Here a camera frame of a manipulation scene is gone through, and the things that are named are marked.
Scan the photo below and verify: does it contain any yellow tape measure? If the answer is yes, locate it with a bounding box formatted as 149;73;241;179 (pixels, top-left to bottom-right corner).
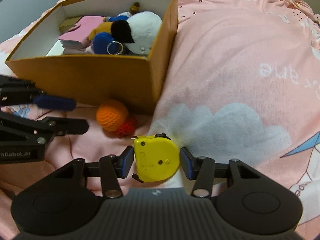
131;133;180;183

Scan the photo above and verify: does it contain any pink card holder wallet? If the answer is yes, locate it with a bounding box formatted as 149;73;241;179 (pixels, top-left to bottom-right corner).
58;16;104;49

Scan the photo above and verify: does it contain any blue white doll keychain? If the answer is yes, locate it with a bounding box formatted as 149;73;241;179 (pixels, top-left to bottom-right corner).
88;2;140;55

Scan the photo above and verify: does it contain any white plush toy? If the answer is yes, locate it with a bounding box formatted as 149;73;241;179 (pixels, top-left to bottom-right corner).
111;11;162;56

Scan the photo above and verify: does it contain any red crochet ball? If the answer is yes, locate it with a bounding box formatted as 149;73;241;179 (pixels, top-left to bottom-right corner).
115;115;138;138

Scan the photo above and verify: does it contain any orange crochet ball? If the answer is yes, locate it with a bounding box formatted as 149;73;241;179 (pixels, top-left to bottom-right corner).
96;99;129;132

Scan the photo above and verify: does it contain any white flat box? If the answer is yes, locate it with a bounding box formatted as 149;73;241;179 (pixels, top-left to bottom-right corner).
47;40;64;56

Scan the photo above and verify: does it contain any small gold box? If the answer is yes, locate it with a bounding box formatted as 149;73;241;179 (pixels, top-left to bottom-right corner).
59;16;82;34

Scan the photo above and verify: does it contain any orange cardboard box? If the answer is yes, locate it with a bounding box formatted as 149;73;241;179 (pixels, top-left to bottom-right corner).
6;0;178;115

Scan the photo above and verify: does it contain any pink patterned bedsheet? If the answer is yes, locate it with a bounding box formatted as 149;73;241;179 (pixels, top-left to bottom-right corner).
0;0;320;240

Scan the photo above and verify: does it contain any metal key ring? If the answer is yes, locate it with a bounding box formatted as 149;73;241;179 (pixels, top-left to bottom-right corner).
106;40;124;55

